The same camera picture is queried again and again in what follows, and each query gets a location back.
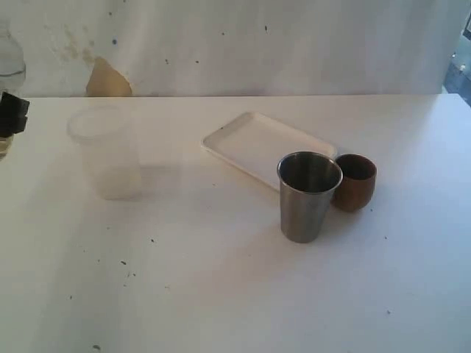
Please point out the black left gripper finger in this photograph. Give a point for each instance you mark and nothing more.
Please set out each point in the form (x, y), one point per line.
(13, 111)

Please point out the clear glass with tea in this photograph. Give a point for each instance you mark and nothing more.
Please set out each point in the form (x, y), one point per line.
(7, 140)

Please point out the clear glass strainer lid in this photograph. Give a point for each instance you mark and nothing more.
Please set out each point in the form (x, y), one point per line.
(12, 55)

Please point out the stainless steel cup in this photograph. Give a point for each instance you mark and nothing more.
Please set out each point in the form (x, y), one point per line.
(308, 181)

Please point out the brown wooden cup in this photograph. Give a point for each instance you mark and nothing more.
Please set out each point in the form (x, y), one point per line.
(358, 183)

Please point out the translucent white plastic container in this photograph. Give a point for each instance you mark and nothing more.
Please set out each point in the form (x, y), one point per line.
(106, 142)

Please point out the white rectangular tray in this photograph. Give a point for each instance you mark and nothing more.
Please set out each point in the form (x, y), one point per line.
(255, 143)

